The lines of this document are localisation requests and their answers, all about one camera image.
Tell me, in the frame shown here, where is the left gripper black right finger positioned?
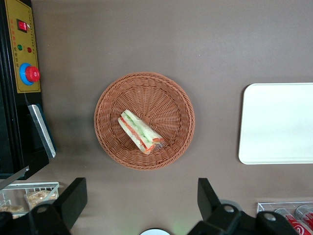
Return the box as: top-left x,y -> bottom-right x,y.
187,177 -> 258,235

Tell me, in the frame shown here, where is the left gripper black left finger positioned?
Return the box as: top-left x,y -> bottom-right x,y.
24,177 -> 88,235

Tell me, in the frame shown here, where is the plastic triangle sandwich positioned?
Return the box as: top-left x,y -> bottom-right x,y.
117,109 -> 166,155

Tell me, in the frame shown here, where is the cream plastic tray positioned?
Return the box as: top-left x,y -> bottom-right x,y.
238,83 -> 313,165

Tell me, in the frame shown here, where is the round brown wicker basket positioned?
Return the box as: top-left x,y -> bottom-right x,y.
94,71 -> 196,171

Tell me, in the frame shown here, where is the clear bag fried snack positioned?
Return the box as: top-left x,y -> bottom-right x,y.
24,190 -> 60,211
0,205 -> 24,219

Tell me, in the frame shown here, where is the clear acrylic bottle rack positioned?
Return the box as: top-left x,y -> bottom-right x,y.
256,201 -> 313,235

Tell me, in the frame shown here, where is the black machine yellow control panel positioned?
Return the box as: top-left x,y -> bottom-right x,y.
0,0 -> 57,190

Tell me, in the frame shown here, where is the white wire rack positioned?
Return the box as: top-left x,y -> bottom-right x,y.
0,181 -> 60,219

